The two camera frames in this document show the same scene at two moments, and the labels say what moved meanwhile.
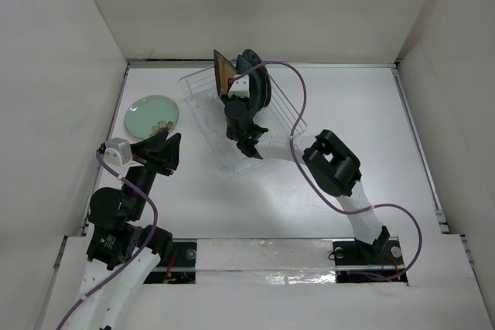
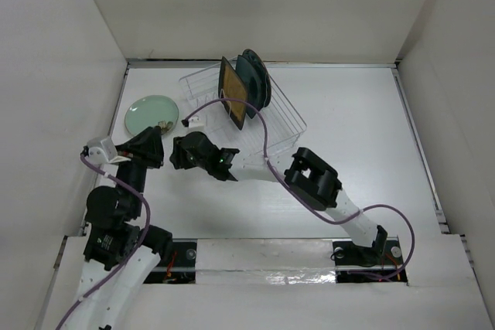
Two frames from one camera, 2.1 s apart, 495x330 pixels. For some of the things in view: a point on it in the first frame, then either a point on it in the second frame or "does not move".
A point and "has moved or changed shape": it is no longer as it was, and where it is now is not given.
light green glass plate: [151, 115] does not move
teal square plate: [243, 64] does not move
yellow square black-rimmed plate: [223, 72] has moved or changed shape
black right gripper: [244, 101] → [178, 156]
